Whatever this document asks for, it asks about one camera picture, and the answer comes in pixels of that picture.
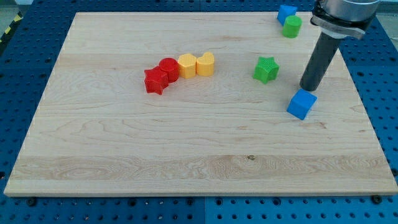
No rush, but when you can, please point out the green star block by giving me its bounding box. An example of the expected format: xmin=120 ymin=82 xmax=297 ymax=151
xmin=252 ymin=57 xmax=279 ymax=84

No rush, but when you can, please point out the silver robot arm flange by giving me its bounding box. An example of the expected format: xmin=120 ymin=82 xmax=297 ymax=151
xmin=310 ymin=0 xmax=380 ymax=39

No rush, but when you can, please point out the yellow heart block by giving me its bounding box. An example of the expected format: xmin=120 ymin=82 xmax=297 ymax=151
xmin=196 ymin=52 xmax=215 ymax=77

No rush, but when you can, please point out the red star block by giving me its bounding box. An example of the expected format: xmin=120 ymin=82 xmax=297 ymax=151
xmin=144 ymin=66 xmax=169 ymax=95

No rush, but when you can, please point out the yellow hexagon block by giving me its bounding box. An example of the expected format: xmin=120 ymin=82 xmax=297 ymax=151
xmin=177 ymin=54 xmax=197 ymax=78

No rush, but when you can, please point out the red cylinder block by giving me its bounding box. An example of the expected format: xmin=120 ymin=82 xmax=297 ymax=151
xmin=159 ymin=57 xmax=179 ymax=83

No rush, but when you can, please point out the wooden board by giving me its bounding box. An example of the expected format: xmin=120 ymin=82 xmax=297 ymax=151
xmin=4 ymin=12 xmax=397 ymax=197

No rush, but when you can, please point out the blue cube block front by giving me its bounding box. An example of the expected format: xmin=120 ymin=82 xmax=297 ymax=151
xmin=287 ymin=89 xmax=317 ymax=120

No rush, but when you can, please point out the green cylinder block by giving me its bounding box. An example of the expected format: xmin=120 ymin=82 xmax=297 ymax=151
xmin=282 ymin=16 xmax=302 ymax=38

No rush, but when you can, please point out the blue block rear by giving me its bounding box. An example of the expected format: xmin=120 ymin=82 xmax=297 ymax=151
xmin=277 ymin=5 xmax=298 ymax=26

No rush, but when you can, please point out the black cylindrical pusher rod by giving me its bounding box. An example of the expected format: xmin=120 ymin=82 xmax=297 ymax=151
xmin=300 ymin=32 xmax=341 ymax=91

